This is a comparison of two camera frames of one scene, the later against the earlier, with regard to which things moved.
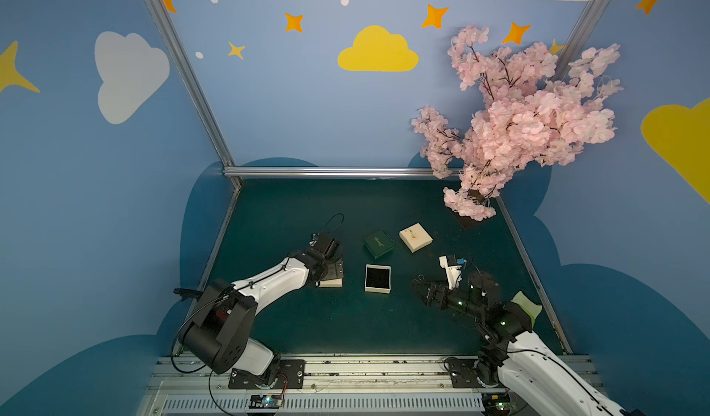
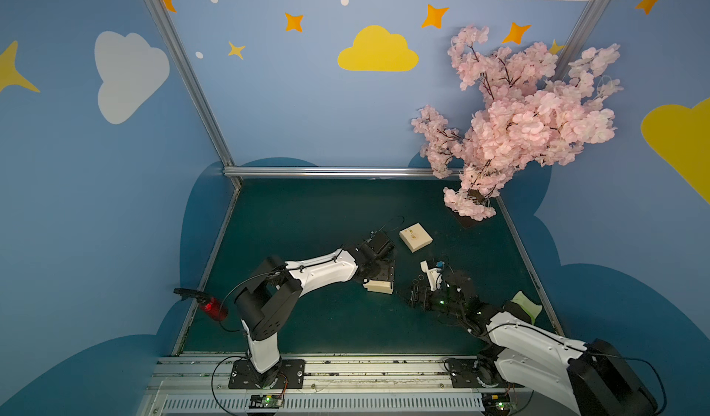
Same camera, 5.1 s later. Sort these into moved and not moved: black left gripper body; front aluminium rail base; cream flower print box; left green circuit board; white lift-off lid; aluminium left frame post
Moved: black left gripper body; white lift-off lid
Not moved: left green circuit board; aluminium left frame post; cream flower print box; front aluminium rail base
